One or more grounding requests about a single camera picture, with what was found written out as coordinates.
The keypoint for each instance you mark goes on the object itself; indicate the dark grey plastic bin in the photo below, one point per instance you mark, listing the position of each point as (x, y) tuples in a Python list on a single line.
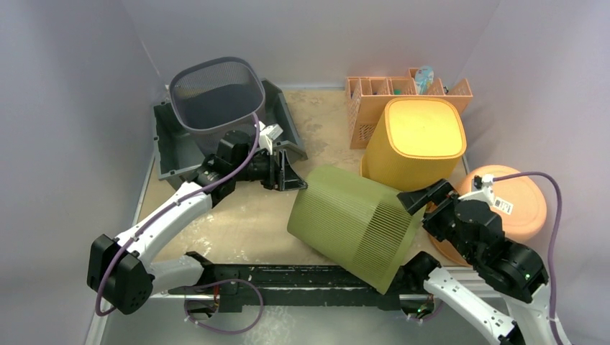
[(177, 154)]

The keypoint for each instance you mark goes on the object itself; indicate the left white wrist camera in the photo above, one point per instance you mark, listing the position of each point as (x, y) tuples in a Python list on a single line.
[(268, 134)]

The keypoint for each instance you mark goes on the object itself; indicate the grey mesh basket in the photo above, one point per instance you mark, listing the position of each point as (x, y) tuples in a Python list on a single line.
[(217, 96)]

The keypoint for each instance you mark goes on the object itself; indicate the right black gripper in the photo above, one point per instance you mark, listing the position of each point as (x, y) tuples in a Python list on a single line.
[(429, 205)]

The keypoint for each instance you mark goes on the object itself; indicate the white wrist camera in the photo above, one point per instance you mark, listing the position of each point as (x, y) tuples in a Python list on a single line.
[(268, 134), (482, 190)]

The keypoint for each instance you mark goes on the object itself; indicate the large orange plastic bucket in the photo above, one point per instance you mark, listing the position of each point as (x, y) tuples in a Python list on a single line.
[(519, 202)]

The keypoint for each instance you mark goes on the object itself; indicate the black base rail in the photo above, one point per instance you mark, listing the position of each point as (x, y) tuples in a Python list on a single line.
[(310, 286)]

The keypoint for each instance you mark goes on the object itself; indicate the yellow mesh basket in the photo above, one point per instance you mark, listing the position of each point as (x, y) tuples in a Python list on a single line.
[(416, 142)]

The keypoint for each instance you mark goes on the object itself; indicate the pink perforated organizer crate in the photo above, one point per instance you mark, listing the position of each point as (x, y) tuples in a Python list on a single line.
[(367, 97)]

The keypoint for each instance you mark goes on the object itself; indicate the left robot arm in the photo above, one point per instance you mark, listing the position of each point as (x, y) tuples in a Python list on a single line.
[(121, 269)]

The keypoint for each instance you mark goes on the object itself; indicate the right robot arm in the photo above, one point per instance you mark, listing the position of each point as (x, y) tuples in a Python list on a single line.
[(523, 279)]

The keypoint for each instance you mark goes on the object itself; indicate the olive green mesh basket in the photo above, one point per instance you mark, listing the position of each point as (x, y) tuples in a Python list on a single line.
[(357, 223)]

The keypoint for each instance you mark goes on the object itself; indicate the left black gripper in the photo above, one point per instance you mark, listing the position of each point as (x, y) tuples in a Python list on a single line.
[(288, 180)]

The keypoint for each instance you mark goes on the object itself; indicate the light blue packet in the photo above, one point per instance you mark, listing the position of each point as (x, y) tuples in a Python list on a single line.
[(423, 79)]

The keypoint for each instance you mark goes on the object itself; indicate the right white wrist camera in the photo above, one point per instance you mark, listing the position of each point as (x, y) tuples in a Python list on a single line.
[(482, 190)]

